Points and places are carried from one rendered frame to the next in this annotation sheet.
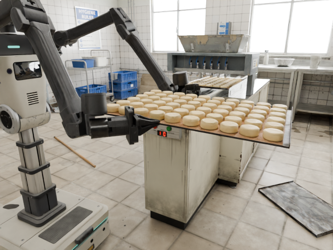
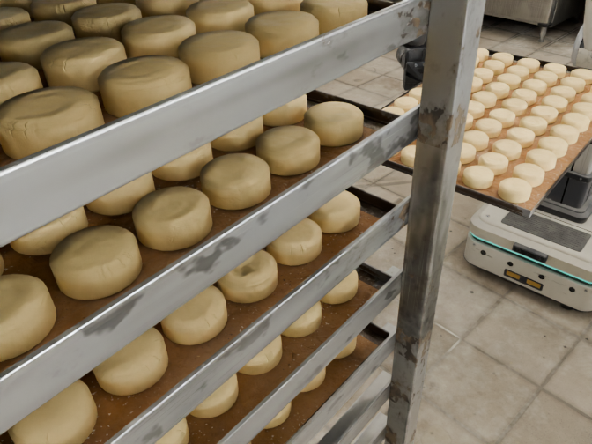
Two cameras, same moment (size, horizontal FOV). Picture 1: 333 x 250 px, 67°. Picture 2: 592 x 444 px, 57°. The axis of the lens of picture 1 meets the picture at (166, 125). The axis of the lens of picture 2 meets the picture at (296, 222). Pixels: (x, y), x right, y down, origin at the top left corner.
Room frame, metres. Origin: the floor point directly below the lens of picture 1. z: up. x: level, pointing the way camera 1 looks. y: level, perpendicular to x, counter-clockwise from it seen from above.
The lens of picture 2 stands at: (0.74, -1.23, 1.53)
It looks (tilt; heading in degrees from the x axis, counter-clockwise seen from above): 36 degrees down; 106
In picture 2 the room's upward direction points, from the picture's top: 3 degrees counter-clockwise
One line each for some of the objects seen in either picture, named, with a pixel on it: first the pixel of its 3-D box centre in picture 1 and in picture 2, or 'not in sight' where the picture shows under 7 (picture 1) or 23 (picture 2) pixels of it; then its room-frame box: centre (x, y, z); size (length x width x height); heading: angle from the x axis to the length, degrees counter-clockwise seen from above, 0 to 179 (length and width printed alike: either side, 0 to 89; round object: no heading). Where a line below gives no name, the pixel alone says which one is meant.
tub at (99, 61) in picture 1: (94, 61); not in sight; (5.51, 1.54, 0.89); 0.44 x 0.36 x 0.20; 67
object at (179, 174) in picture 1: (186, 151); not in sight; (1.79, -0.16, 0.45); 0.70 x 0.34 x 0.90; 151
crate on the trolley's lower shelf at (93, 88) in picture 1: (91, 91); not in sight; (5.34, 1.61, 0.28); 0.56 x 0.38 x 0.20; 156
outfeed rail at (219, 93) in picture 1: (230, 87); not in sight; (2.27, -0.58, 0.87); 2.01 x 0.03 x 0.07; 151
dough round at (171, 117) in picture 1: (172, 117); not in sight; (0.74, -0.02, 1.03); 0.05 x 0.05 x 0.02
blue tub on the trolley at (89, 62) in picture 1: (83, 63); not in sight; (5.15, 1.68, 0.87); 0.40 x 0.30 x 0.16; 62
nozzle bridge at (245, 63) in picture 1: (211, 72); not in sight; (2.24, -0.40, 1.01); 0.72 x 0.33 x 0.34; 61
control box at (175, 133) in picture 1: (163, 125); not in sight; (1.48, 0.02, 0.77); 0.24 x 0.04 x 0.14; 61
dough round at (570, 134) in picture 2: (218, 100); (564, 134); (0.99, -0.21, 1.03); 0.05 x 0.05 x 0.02
